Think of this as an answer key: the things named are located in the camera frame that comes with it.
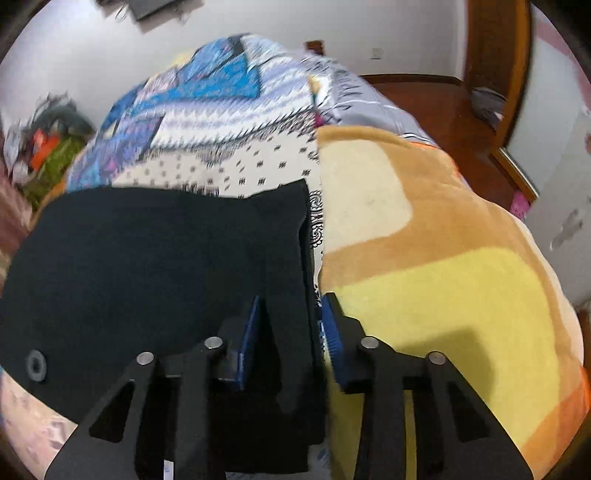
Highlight brown wooden door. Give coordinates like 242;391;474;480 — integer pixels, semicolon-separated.
464;0;533;148

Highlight black pants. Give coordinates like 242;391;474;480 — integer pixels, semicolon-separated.
1;187;327;479

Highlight blue patchwork bedspread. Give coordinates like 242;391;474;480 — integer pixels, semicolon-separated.
65;34;436;289

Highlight grey bag on floor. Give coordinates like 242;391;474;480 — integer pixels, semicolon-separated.
470;87;507;130

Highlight wall-mounted dark screen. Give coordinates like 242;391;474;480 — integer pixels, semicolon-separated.
126;0;179;22

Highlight green patterned bag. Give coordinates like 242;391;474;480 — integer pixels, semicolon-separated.
21;137;86;211

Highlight yellow orange plush blanket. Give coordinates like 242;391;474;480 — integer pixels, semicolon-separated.
318;126;590;479

